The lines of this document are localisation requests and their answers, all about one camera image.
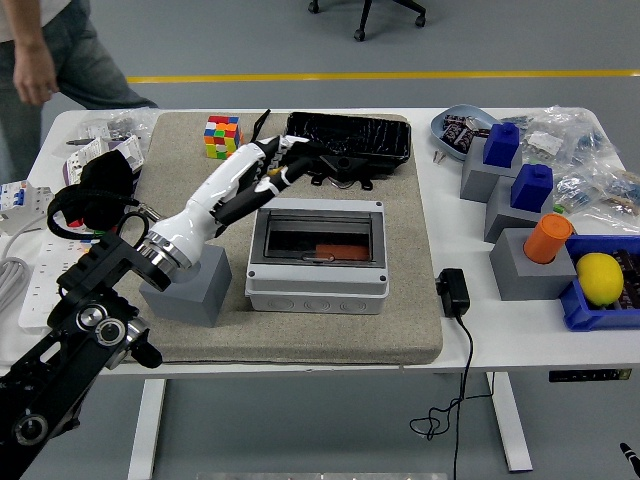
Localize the white power strip with cable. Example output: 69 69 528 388
0 214 94 330

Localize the black table control panel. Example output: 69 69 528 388
548 368 633 384

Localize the dark packets stack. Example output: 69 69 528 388
614 249 640 311

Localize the white purple carton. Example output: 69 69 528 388
63 135 146 186

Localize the pale blue plate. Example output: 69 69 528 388
430 104 501 163

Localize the clear bag of dark parts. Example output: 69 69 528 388
64 107 156 151

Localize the blue plastic bin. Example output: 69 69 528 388
558 234 640 332

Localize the grey electrical junction box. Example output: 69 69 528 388
244 197 391 315

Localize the blue battery block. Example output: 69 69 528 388
510 163 555 211
482 122 524 170

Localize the white circuit breaker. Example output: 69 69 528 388
0 179 56 236

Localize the black office chair base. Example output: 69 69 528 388
307 0 428 42

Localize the black power adapter with cord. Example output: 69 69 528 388
409 268 496 480

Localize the black cloth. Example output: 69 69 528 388
54 151 137 229

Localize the clear hinged box lid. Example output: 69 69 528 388
248 208 387 269

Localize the yellow lemon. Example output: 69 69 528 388
575 252 625 307

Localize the grey block with round hole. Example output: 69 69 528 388
489 228 579 302
138 243 233 329

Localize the colourful puzzle cube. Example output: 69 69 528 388
203 115 244 161

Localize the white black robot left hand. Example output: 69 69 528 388
149 133 315 267

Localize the clear bag of small parts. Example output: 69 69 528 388
552 169 614 216
594 169 640 231
502 105 619 166

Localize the person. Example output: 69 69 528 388
0 0 160 174

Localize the person's left hand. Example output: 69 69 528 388
13 49 60 106

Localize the grey holder block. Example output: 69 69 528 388
459 135 524 204
483 175 556 245

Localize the grey-brown fabric mat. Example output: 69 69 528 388
92 111 445 365

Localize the black plastic tray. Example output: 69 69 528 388
283 111 413 177

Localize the white table leg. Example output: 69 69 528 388
487 372 534 472
127 378 167 480

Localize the black triangular bracket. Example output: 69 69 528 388
308 153 375 192

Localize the orange cylinder battery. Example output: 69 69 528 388
314 243 370 261
523 213 575 265

